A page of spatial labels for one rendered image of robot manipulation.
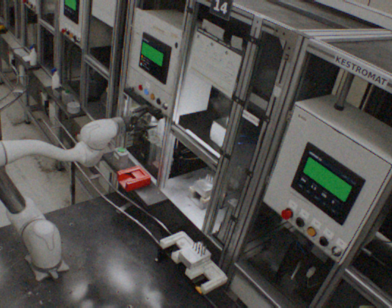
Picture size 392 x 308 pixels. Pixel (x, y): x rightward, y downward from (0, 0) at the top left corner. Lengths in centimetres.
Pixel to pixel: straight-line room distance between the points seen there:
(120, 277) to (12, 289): 54
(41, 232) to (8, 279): 33
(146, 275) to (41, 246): 57
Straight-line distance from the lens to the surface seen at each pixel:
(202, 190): 218
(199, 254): 195
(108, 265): 217
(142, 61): 214
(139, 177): 230
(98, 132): 180
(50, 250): 199
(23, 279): 213
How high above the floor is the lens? 234
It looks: 33 degrees down
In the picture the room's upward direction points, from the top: 11 degrees clockwise
